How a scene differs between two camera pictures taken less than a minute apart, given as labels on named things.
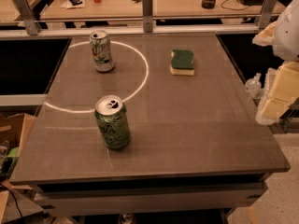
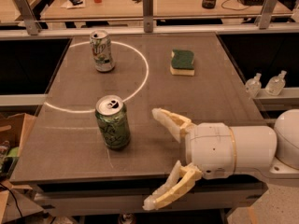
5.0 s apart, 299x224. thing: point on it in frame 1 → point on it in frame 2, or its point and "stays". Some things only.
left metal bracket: (33, 27) stays
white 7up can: (101, 50) stays
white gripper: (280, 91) → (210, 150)
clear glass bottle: (253, 87) stays
